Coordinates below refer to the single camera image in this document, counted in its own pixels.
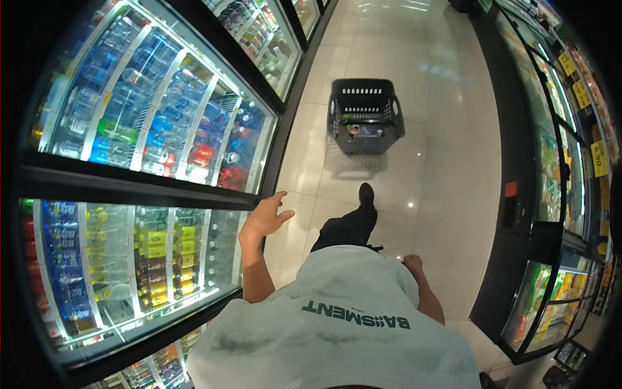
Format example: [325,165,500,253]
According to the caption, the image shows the person's left hand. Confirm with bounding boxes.
[238,191,295,244]

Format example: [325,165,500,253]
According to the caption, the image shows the person's right hand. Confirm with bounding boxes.
[402,254,424,276]

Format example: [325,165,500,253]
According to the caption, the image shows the person's legs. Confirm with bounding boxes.
[310,183,385,253]

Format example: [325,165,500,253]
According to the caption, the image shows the black plastic shopping basket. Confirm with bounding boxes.
[327,78,406,157]

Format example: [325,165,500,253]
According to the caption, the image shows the person's body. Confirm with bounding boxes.
[187,245,482,389]

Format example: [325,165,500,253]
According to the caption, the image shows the glass door drinks fridge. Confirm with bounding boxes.
[10,0,338,389]

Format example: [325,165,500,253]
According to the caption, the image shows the black glass door food fridge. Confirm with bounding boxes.
[449,0,622,366]

